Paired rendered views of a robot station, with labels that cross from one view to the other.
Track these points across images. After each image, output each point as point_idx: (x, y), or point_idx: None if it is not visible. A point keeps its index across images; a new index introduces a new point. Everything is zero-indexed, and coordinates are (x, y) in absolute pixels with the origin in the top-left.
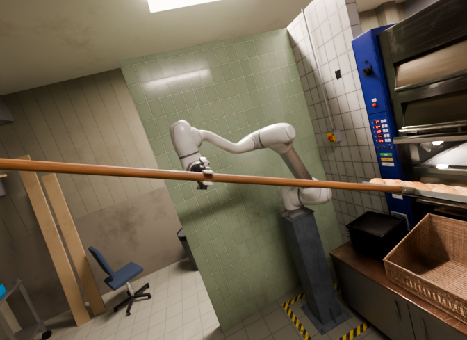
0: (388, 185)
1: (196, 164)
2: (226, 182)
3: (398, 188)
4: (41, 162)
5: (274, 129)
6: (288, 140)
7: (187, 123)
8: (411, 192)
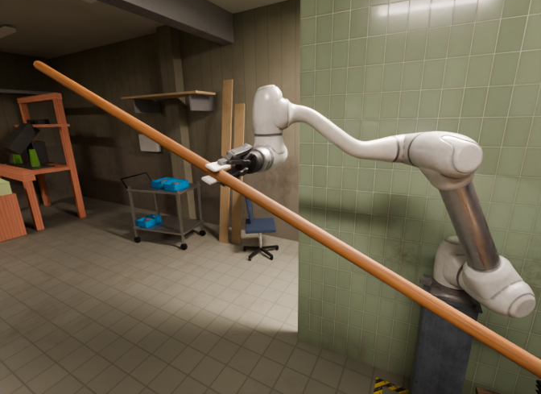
0: None
1: None
2: (233, 189)
3: None
4: (98, 98)
5: (435, 142)
6: (449, 172)
7: (275, 92)
8: None
